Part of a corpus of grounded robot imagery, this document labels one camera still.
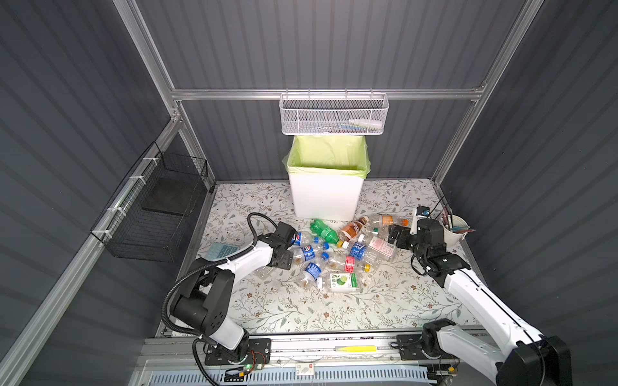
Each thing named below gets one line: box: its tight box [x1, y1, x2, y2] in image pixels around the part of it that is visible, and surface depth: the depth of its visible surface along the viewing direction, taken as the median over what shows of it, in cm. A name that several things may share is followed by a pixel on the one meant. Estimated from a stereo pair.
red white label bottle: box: [358, 234, 398, 262], surface depth 94 cm
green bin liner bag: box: [282, 135, 371, 179], surface depth 99 cm
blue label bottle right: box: [341, 241, 383, 264], surface depth 93 cm
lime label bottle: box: [317, 272, 363, 292], surface depth 86 cm
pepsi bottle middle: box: [292, 244, 330, 264], surface depth 93 cm
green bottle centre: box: [309, 218, 344, 248], surface depth 98 cm
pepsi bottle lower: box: [300, 262, 322, 288], surface depth 87 cm
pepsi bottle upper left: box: [291, 231, 320, 247], surface depth 96 cm
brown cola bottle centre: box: [339, 215, 370, 243], surface depth 98 cm
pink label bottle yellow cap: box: [328, 255, 372, 273], surface depth 93 cm
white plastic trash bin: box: [288, 172, 364, 222], surface depth 94 cm
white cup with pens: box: [443, 213, 477, 250], surface depth 95 cm
